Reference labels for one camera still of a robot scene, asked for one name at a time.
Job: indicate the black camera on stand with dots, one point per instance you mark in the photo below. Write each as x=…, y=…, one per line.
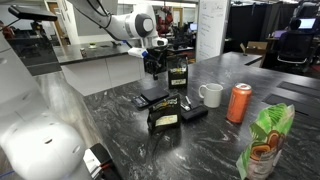
x=31, y=12

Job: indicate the black digital scale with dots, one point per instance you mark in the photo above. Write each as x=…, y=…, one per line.
x=155, y=94

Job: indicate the black rectangular case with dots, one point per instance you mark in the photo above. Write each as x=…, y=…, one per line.
x=195, y=113

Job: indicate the white ceramic mug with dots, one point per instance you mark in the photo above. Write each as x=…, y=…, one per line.
x=213, y=96

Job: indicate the green snack bag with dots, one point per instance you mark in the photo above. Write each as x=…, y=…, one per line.
x=266, y=143

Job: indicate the white counter cabinet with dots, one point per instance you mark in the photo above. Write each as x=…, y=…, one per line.
x=100, y=71

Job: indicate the orange drink can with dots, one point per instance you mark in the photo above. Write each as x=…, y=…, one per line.
x=238, y=103

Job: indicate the seated person in dark clothes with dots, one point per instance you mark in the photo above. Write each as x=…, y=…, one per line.
x=295, y=24

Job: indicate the purple laptop screen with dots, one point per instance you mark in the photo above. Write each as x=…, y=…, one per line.
x=279, y=33

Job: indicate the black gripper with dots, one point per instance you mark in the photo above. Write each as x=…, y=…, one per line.
x=156, y=60

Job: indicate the white whiteboard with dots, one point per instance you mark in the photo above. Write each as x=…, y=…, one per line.
x=211, y=30

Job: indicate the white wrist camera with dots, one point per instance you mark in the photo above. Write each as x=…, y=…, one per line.
x=137, y=52

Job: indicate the black packet with white label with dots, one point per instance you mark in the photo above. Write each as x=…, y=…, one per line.
x=164, y=115

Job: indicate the black curtain partition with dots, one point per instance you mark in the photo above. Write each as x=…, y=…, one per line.
x=253, y=23

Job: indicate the silver pen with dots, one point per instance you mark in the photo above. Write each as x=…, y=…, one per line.
x=188, y=100

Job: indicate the small green round object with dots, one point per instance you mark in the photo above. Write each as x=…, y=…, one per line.
x=92, y=45

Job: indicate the black mesh office chair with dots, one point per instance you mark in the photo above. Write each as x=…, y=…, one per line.
x=295, y=50

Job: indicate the black packet with yellow logo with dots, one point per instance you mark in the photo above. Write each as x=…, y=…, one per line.
x=177, y=71

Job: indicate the small can on counter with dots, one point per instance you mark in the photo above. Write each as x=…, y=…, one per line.
x=83, y=52

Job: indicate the lit computer monitor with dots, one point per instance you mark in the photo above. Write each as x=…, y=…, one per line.
x=308, y=23

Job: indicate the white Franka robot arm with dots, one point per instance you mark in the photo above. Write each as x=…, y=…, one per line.
x=40, y=146

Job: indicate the brown cardboard box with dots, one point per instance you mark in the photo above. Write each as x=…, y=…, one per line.
x=256, y=48

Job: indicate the small blue desk monitor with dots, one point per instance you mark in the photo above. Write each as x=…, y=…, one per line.
x=193, y=27

